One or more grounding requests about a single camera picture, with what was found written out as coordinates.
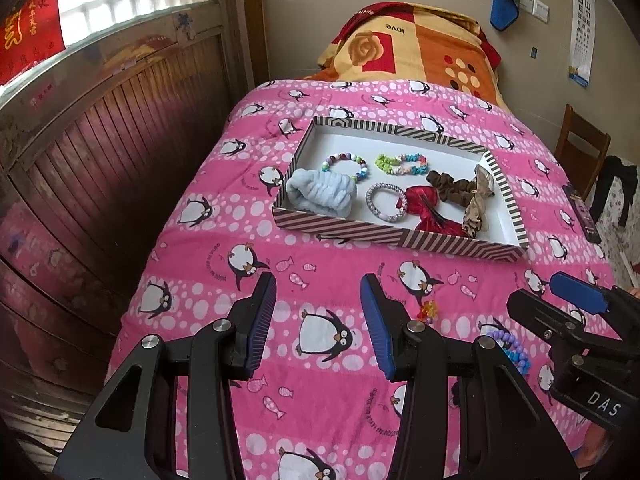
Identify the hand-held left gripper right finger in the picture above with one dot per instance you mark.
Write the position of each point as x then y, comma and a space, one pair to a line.
375, 320

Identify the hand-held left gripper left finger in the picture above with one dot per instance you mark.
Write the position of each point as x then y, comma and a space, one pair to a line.
260, 320

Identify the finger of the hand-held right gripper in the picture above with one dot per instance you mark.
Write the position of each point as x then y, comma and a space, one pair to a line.
540, 315
575, 290

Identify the beige bow scrunchie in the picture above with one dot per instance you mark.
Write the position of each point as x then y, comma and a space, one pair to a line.
475, 215

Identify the red bow hair clip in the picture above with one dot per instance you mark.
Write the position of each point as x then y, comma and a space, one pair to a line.
415, 197

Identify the light blue headband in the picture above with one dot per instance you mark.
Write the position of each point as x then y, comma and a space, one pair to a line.
320, 190

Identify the brown scrunchie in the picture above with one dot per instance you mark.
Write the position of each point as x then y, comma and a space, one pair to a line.
445, 180

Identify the striped cardboard box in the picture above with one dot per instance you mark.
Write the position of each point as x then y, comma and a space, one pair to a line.
350, 140

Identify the floral bed sheet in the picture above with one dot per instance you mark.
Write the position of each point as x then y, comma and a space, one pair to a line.
612, 245

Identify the pink penguin blanket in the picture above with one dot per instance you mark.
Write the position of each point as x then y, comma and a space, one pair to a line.
320, 270

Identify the black remote control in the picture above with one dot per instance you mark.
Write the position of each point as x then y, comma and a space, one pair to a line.
582, 215

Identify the black garment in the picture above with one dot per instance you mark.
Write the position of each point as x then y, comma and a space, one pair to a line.
617, 172

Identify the wooden chair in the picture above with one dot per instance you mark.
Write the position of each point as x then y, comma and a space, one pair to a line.
580, 135

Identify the white eye chart poster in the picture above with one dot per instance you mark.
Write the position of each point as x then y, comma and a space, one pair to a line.
581, 25

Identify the orange patterned quilt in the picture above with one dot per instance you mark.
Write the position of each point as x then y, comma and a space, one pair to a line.
425, 50

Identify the blue towel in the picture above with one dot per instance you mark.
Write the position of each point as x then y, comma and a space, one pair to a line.
504, 10

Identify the red window banner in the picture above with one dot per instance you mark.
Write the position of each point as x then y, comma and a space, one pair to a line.
27, 25

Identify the white light switch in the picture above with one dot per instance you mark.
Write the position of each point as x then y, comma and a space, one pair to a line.
534, 6

